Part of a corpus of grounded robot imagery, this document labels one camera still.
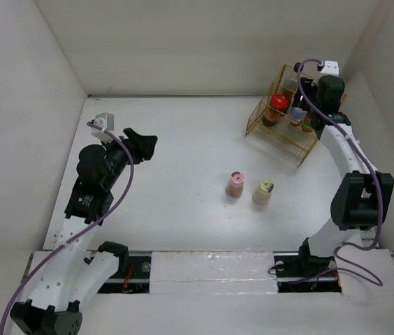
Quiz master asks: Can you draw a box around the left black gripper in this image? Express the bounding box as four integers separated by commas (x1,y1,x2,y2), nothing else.
101,128,156,190

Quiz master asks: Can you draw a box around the tall black-cap glass bottle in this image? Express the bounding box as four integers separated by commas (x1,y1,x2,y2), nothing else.
281,65,298,107

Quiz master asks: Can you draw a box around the silver-cap blue-label shaker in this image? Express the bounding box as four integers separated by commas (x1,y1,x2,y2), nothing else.
289,107,307,119

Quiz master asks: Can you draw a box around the red-cap dark sauce jar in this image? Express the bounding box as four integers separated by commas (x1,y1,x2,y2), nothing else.
261,94,289,128

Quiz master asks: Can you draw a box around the yellow-cap sauce bottle front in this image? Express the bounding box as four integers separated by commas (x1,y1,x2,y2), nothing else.
301,115,313,133

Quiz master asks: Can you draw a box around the yellow-cap sauce bottle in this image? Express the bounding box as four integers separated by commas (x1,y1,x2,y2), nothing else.
301,115,313,133
289,117,304,126

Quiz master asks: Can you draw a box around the yellow-cap beige jar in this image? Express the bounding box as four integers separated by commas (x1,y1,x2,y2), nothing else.
252,179,275,206

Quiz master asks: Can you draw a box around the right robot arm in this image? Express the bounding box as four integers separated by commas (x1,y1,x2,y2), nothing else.
296,75,394,277

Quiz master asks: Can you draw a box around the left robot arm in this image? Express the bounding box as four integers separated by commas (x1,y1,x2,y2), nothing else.
9,126,158,334

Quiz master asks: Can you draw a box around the pink-cap spice jar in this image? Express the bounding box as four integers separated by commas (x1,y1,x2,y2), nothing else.
226,171,245,198

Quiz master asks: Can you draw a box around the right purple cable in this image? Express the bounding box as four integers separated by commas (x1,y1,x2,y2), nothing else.
296,58,384,287

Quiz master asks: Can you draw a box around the purple cable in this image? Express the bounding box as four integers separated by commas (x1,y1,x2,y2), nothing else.
0,121,136,335
296,58,384,287

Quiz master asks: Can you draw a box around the yellow wire basket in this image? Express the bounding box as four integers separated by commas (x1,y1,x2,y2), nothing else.
245,64,347,168

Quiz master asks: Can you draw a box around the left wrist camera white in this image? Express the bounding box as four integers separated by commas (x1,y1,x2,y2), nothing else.
90,112,114,143

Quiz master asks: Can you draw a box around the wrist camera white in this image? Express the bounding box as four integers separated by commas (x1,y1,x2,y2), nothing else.
315,60,340,83
90,112,114,143

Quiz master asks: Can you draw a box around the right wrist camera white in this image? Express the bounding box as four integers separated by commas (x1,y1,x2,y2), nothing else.
315,60,340,83

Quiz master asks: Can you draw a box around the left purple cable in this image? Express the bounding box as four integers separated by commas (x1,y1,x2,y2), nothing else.
0,121,136,335

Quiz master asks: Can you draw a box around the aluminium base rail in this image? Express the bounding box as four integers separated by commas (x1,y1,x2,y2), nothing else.
81,249,343,294

